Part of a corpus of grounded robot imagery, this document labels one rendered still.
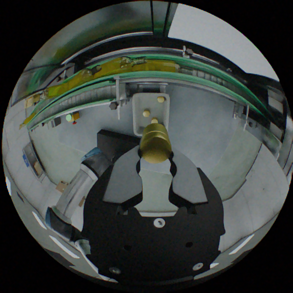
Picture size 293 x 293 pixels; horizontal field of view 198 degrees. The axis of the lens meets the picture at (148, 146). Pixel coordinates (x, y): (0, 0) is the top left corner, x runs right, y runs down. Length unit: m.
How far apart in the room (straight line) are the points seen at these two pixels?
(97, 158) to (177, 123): 0.47
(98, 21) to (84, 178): 0.55
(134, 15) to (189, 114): 0.58
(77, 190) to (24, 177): 6.01
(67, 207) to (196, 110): 0.81
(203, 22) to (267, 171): 3.59
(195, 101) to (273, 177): 3.38
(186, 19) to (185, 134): 0.63
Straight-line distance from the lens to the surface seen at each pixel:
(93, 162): 0.45
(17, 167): 6.21
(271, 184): 3.64
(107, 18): 0.31
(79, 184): 0.43
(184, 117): 0.60
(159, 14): 0.29
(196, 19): 0.30
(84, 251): 0.41
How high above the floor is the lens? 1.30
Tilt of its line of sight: 59 degrees down
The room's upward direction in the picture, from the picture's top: 175 degrees counter-clockwise
